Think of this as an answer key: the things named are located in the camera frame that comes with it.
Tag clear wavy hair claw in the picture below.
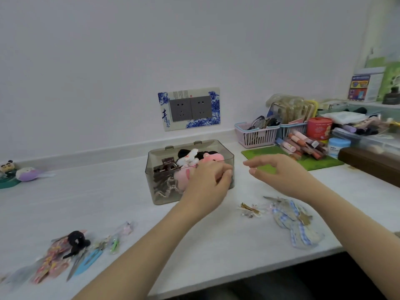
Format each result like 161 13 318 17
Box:
153 177 181 198

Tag green desk mat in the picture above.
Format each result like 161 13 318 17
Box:
241 145 345 175

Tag pile of small hair clips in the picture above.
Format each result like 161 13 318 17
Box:
93 221 135 255

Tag white fluffy plush clip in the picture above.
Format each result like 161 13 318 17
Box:
176 149 200 168

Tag blue lace bow clip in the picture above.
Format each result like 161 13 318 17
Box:
265 198 325 249

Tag blue floral socket frame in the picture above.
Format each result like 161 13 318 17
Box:
157 87 221 132

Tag person's right forearm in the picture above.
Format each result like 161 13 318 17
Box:
307 182 400 300

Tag black fabric bow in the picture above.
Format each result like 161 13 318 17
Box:
177 149 219 160

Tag blue plastic basket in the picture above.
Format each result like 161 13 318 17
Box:
278 121 308 140

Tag small white device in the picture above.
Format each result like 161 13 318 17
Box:
318 101 349 111

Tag person's left forearm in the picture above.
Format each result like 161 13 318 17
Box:
73 204 213 300

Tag pink plastic basket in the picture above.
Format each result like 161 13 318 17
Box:
234 121 280 149

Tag clear plastic container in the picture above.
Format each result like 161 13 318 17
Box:
331 127 400 158

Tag pink beaver plush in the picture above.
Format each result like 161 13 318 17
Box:
198 152 225 167

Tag pile of cosmetics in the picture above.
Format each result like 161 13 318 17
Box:
340 117 400 136

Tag white box colourful print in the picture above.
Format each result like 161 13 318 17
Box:
347 67 385 103

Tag grey wall socket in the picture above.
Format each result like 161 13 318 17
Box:
169 97 192 122
190 95 213 120

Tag brown wooden box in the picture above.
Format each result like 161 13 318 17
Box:
338 147 400 188

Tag white cloth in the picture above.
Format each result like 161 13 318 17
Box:
321 111 367 125

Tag person's right hand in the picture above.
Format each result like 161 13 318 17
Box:
243 154 319 205

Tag person's left hand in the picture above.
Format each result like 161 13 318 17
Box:
181 160 234 220

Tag red round tin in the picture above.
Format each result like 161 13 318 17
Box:
306 117 333 141

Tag white jar with blue lid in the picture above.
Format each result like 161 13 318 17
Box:
327 137 351 159

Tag transparent grey storage box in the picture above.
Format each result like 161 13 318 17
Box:
145 139 235 206

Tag dark framed eyeglasses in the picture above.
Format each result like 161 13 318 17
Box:
248 115 280 130

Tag purple white plush ball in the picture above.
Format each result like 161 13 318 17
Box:
15 167 43 182

